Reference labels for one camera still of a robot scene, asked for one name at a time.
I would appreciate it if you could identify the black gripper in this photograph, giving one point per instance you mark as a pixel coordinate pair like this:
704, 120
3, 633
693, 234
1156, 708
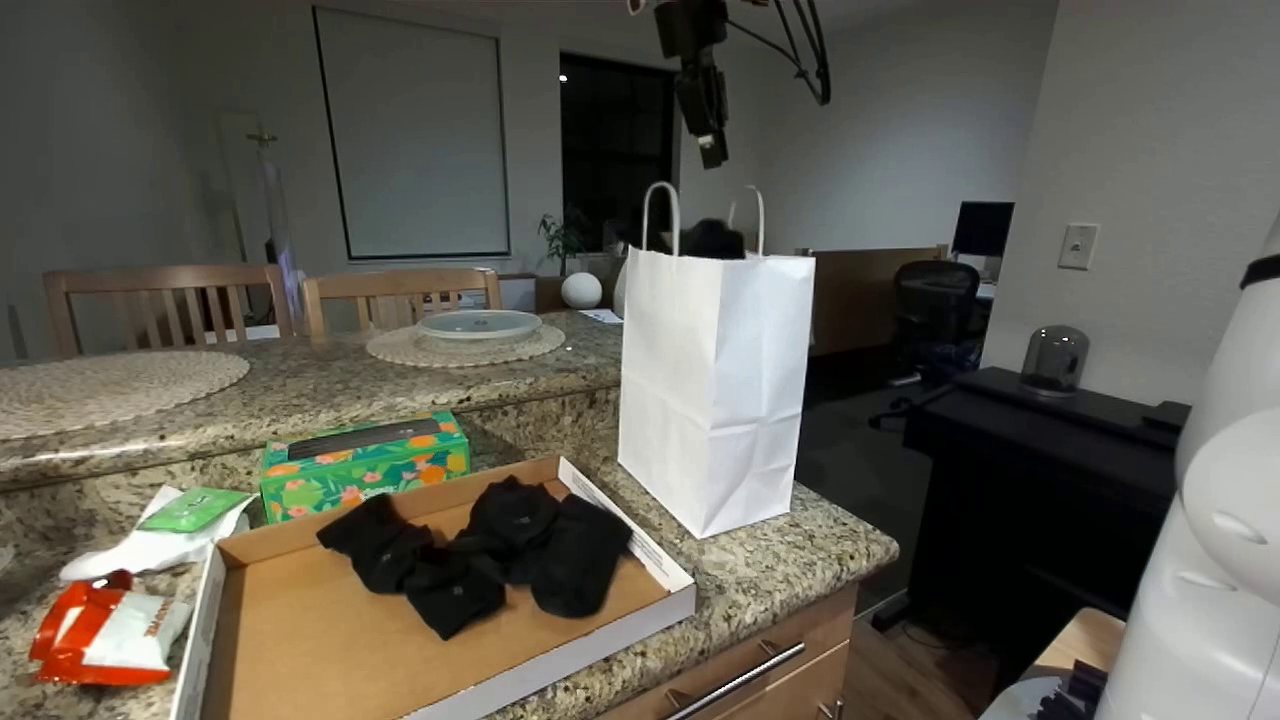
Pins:
700, 95

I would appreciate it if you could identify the black sock with grey toe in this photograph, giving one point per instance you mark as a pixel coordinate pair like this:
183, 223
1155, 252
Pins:
713, 240

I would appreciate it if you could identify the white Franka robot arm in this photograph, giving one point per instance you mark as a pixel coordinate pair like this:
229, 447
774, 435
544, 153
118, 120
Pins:
1203, 602

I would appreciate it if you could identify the small green houseplant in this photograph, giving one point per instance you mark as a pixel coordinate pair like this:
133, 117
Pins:
552, 240

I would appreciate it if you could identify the white round vase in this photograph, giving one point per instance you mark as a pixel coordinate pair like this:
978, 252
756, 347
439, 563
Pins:
581, 289

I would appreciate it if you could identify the black office chair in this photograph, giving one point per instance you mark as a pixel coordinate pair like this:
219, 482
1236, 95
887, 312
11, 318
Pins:
934, 300

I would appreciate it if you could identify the dark computer monitor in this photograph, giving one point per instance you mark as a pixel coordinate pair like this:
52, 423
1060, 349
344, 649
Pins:
984, 231

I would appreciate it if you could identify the clear glass plate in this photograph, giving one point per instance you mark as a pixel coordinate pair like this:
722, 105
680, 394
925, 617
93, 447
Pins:
478, 324

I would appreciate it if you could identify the white projection screen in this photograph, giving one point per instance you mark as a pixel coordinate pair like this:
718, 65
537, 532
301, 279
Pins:
414, 134

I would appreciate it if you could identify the wooden dining chair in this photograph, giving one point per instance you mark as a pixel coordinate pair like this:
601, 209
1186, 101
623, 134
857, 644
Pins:
161, 279
401, 281

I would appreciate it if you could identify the round woven placemat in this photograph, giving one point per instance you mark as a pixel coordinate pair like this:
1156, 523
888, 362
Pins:
401, 349
107, 394

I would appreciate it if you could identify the grey glass jar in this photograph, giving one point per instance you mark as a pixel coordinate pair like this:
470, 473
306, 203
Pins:
1056, 358

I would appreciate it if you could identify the black desk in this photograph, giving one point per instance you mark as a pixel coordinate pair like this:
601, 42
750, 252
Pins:
1024, 492

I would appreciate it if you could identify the green floral tissue box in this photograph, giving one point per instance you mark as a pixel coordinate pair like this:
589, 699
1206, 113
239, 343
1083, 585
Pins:
362, 473

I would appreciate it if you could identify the wooden base cabinet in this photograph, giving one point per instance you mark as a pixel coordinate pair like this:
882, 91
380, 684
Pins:
814, 624

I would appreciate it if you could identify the light wooden board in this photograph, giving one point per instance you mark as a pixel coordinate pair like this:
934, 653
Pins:
1083, 637

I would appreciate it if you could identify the flat cardboard box tray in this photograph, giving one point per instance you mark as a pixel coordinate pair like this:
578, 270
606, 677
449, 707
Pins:
306, 624

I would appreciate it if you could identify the white wipes packet green label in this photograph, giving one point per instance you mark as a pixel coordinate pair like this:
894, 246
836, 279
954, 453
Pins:
133, 547

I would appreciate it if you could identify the orange and white packet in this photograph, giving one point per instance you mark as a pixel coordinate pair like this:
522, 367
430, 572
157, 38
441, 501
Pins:
80, 633

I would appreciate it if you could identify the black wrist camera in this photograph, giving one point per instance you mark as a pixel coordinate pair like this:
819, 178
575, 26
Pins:
688, 26

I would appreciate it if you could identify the white light switch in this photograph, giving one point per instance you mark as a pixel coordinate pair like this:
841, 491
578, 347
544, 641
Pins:
1079, 246

